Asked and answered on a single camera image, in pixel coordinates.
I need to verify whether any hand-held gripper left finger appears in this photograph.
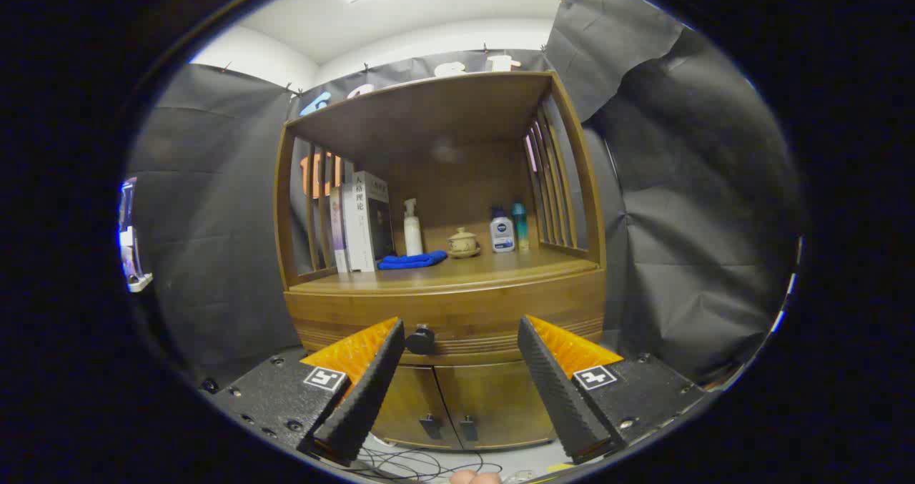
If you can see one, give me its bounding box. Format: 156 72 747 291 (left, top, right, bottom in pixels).
202 317 406 468

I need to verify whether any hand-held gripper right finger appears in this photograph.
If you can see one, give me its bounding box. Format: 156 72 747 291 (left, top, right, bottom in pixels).
517 315 708 465

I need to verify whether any black drawer knob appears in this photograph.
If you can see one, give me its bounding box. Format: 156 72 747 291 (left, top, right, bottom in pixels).
405 325 436 356

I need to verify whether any wooden drawer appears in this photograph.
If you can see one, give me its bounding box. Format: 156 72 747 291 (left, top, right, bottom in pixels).
286 290 607 365

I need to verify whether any wooden cabinet door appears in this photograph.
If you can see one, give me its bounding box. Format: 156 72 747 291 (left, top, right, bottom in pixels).
370 365 462 450
435 359 565 450

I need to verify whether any wooden countertop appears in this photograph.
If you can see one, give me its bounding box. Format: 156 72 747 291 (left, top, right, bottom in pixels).
290 245 601 295

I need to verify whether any wooden cabinet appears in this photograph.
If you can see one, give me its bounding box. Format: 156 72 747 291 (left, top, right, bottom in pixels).
274 71 608 450

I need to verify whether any folded blue cloth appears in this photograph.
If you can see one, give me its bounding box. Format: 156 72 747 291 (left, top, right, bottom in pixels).
377 250 449 270

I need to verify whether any thin white book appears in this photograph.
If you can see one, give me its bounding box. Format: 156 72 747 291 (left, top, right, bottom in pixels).
342 182 358 273

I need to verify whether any white lotion bottle blue cap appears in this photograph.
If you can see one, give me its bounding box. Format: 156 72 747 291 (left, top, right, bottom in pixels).
490 207 515 254

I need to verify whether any white pump bottle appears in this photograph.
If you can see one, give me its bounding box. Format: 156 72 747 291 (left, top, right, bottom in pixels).
404 198 424 257

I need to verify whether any purple spined book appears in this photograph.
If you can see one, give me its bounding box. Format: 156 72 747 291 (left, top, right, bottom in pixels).
328 186 349 274

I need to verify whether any beige lidded tea bowl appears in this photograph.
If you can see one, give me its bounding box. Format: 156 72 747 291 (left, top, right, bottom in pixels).
447 227 481 259

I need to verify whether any thick white book dark cover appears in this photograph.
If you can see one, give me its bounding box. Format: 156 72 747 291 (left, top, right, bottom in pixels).
352 171 395 273

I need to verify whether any white equipment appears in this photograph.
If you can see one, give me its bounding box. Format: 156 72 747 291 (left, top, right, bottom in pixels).
118 177 154 293

